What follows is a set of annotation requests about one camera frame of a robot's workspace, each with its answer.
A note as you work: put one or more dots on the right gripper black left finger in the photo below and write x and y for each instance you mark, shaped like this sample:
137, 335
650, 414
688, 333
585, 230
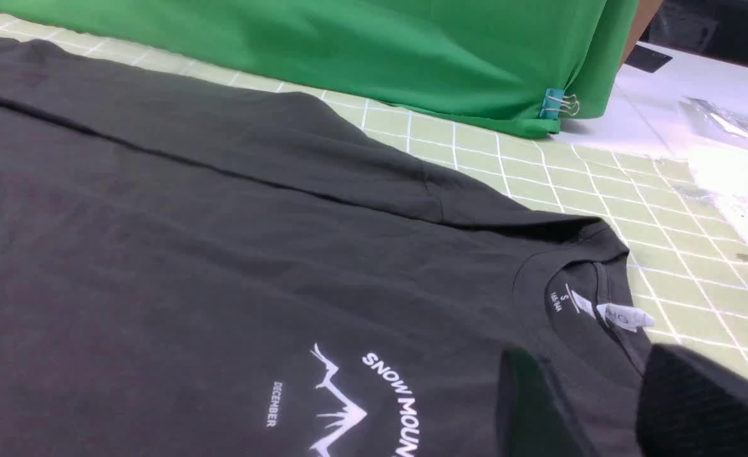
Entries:
533, 416

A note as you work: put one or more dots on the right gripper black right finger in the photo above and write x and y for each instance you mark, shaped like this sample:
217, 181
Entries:
691, 406

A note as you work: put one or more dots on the dark gray long-sleeve top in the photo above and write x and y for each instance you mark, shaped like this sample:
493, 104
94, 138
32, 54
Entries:
188, 269

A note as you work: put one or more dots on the green grid cutting mat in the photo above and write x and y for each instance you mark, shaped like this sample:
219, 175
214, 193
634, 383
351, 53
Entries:
689, 261

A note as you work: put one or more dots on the clear plastic bag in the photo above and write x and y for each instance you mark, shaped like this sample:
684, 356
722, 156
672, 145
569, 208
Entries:
715, 123

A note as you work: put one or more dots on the teal binder clip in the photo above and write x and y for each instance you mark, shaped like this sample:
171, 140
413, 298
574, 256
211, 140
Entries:
557, 104

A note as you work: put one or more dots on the green backdrop cloth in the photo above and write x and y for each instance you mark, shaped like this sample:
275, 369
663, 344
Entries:
483, 63

